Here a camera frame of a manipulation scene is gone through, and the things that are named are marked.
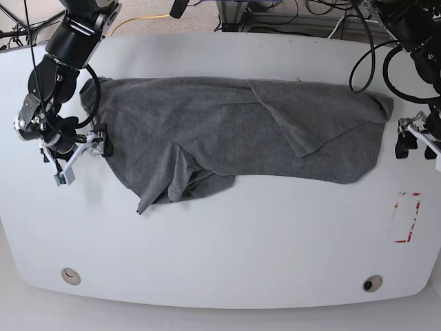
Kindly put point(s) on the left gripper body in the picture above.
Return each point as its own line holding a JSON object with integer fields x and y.
{"x": 424, "y": 128}

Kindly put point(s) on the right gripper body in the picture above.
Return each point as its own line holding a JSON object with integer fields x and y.
{"x": 67, "y": 152}

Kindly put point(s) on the grey T-shirt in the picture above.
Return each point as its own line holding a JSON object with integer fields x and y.
{"x": 184, "y": 138}

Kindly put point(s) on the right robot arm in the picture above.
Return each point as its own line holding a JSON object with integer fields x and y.
{"x": 53, "y": 82}

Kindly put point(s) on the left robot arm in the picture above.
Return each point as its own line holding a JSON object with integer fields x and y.
{"x": 414, "y": 27}

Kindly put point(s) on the red tape rectangle marking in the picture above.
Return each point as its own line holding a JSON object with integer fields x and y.
{"x": 405, "y": 214}

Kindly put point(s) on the left table grommet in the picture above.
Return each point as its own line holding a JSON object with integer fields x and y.
{"x": 70, "y": 276}

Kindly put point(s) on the table grommet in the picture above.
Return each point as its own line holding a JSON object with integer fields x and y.
{"x": 70, "y": 276}
{"x": 372, "y": 283}

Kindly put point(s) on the right table grommet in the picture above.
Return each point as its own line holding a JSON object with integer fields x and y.
{"x": 372, "y": 283}

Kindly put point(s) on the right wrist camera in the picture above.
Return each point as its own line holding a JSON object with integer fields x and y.
{"x": 66, "y": 177}

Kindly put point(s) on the aluminium table leg frame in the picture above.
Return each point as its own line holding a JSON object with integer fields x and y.
{"x": 233, "y": 16}

